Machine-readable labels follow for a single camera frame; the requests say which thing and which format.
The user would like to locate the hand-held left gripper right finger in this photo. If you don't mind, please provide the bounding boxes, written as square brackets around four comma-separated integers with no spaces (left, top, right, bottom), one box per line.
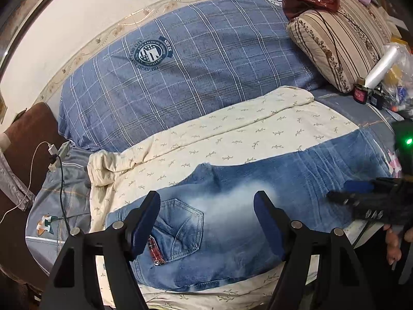
[253,191,376,310]

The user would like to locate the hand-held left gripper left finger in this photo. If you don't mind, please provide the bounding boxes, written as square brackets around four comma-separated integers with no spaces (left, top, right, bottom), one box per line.
[39,191,161,310]

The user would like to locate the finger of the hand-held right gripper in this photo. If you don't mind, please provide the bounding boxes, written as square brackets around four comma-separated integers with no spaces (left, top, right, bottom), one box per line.
[327,191,371,206]
[343,180,376,195]

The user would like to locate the blue denim pants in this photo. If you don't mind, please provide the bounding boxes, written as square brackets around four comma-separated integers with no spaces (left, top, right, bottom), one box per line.
[105,126,402,293]

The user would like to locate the person's right hand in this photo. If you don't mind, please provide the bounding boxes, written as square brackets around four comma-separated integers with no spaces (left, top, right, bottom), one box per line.
[382,224,404,265]

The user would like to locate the dark bottle with blue label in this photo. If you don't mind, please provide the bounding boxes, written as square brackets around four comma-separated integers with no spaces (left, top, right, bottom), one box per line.
[369,86,384,110]

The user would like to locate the dark bottle with red label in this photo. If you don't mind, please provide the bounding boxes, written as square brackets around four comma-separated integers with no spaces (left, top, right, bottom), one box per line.
[353,77,370,104]

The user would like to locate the cream leaf-print blanket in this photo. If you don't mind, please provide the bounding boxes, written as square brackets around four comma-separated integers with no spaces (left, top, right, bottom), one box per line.
[87,86,365,310]

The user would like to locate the grey power strip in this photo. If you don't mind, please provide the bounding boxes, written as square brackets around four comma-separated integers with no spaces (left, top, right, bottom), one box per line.
[48,141,70,172]

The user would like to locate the clear bag of small goods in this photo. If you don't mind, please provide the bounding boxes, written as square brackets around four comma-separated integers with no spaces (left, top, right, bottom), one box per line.
[384,39,413,120]

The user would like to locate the clear plastic film roll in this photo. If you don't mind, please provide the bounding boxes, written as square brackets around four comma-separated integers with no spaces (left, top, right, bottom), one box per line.
[364,43,409,89]

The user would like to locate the silver grey cloth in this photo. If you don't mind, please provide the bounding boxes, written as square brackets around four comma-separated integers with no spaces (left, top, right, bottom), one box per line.
[0,150,36,212]

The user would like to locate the beige striped pillow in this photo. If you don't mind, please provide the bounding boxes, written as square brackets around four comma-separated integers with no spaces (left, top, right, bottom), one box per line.
[287,0,396,94]

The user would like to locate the blue plaid pillow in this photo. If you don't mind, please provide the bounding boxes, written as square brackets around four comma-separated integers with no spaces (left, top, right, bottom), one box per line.
[58,0,326,152]

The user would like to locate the black cable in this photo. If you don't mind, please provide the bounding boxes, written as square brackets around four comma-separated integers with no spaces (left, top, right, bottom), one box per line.
[50,155,72,237]

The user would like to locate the white charging cable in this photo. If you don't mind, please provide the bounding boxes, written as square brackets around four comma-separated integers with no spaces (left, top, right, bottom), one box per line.
[0,141,52,223]

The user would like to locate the thin black cord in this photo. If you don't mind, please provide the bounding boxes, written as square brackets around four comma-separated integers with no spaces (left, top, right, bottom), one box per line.
[318,10,343,72]

